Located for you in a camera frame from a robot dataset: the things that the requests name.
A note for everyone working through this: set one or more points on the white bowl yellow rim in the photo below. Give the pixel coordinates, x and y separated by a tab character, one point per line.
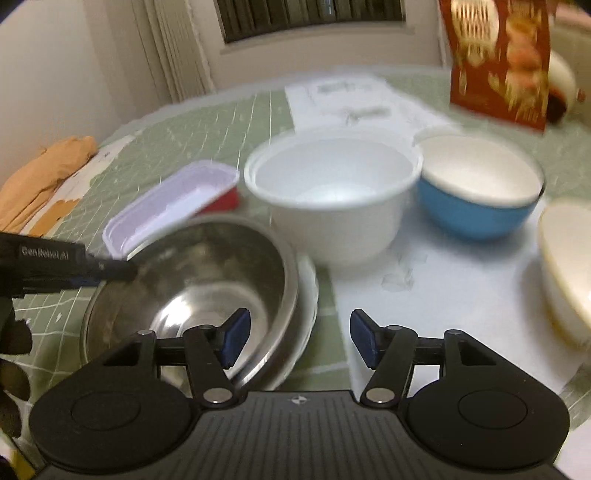
564	244

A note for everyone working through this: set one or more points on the red snack bag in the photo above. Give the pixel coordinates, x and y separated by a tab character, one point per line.
500	54

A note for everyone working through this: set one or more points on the stainless steel bowl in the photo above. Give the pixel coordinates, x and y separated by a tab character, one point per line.
198	274

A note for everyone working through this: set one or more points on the black gloved left hand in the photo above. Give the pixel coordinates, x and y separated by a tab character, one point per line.
16	339

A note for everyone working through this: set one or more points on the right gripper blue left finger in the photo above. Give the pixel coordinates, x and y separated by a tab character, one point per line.
233	335

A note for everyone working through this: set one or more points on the orange cloth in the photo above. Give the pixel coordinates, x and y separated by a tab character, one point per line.
33	185

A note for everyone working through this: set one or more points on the white red plush toy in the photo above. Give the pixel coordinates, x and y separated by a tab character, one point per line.
564	92

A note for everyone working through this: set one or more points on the green checked tablecloth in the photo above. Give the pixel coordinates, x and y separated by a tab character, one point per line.
372	292

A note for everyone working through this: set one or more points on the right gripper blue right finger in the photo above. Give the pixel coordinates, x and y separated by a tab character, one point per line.
366	334

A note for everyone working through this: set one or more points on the dark window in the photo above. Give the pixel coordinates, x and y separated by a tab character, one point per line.
244	19

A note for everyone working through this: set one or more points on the white rectangular plastic container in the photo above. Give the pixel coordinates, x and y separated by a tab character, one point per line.
202	186

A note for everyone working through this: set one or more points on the beige curtain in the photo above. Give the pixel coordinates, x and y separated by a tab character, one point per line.
175	56

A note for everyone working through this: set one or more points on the cartoon bear blanket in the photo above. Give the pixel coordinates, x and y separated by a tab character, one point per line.
46	221

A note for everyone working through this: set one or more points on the blue bowl white inside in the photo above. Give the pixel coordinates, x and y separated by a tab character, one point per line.
477	186

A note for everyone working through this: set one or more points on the white foam bowl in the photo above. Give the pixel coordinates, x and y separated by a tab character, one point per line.
338	194

